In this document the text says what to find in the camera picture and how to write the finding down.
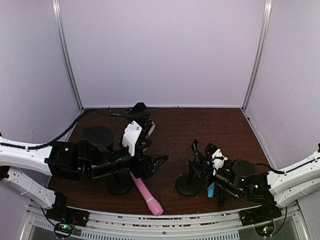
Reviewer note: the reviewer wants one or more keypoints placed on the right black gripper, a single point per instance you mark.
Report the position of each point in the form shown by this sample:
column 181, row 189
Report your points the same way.
column 207, row 166

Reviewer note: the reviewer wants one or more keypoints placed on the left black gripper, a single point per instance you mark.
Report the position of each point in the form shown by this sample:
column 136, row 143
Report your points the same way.
column 144, row 165

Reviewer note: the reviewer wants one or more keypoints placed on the black microphone stand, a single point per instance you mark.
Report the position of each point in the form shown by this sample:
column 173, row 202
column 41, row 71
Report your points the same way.
column 121, row 183
column 190, row 184

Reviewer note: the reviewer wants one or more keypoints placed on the pink toy microphone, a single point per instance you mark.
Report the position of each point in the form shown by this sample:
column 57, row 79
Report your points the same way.
column 153, row 205

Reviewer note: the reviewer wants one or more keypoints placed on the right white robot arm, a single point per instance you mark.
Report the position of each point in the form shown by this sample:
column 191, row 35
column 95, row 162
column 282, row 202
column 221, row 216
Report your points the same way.
column 240, row 178

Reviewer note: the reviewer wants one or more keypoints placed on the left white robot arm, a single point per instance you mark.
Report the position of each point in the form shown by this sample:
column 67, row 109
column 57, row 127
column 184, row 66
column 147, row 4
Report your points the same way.
column 93, row 157

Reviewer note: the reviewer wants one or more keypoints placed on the blue toy microphone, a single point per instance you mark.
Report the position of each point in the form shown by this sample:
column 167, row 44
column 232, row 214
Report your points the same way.
column 211, row 190

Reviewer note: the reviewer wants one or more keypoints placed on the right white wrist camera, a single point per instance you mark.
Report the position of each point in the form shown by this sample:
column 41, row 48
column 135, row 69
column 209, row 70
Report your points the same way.
column 218, row 160

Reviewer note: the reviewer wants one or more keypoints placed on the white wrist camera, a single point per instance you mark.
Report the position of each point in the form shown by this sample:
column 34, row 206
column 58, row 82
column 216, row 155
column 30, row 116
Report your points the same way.
column 218, row 160
column 130, row 137

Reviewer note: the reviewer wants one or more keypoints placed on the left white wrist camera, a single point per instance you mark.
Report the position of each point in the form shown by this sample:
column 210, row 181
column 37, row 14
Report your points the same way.
column 130, row 137

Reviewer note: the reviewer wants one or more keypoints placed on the front aluminium rail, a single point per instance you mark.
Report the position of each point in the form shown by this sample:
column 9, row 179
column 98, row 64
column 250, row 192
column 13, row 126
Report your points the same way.
column 221, row 225

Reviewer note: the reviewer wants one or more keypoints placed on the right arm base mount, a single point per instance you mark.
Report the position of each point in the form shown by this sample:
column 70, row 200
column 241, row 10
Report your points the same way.
column 263, row 220

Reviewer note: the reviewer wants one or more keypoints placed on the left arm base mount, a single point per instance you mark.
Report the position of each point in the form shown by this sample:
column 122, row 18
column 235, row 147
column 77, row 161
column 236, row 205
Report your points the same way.
column 65, row 219

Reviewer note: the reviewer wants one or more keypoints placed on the right aluminium frame post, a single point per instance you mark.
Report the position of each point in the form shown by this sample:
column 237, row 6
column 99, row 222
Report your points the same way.
column 263, row 35

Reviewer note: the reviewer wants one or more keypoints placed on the aluminium frame post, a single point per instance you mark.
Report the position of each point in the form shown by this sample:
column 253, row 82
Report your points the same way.
column 65, row 53
column 263, row 35

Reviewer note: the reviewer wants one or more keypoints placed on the left aluminium frame post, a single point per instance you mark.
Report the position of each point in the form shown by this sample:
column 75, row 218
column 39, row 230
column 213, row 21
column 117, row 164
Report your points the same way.
column 65, row 53

